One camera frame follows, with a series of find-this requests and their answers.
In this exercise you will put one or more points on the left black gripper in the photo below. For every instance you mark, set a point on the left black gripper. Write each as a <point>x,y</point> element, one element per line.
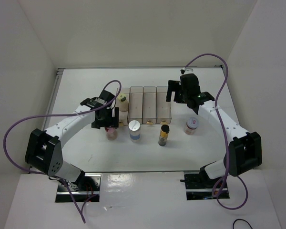
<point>113,121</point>

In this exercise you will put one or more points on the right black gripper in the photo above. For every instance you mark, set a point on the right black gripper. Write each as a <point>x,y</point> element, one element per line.
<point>173,86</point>

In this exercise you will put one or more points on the pink cap spice bottle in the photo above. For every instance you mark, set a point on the pink cap spice bottle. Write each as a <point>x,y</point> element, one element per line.
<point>111,133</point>

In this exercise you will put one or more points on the yellow cap spice bottle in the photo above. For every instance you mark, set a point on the yellow cap spice bottle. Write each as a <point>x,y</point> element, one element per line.
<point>122,102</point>

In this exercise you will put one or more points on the white blue cylindrical shaker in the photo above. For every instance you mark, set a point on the white blue cylindrical shaker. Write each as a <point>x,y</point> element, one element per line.
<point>134,130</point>

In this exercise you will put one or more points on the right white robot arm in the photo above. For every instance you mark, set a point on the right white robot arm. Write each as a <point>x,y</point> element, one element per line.
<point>243,149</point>

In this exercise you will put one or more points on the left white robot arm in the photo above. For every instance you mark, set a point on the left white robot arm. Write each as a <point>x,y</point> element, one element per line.
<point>44,150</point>

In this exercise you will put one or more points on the clear organizer bin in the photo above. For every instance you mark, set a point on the clear organizer bin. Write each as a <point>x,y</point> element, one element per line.
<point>164,116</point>
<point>149,105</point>
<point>136,104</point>
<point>123,116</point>

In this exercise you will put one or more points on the red label spice jar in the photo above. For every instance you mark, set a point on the red label spice jar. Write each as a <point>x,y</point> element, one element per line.
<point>191,125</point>

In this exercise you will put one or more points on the black gold pepper grinder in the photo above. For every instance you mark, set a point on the black gold pepper grinder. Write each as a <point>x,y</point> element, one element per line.
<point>164,131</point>

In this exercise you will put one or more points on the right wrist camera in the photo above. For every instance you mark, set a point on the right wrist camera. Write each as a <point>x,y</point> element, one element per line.
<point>186,70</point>

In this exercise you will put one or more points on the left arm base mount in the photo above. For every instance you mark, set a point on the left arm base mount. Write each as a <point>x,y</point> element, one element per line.
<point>89,189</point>

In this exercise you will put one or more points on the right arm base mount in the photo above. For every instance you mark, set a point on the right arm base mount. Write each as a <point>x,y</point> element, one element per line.
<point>196,188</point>

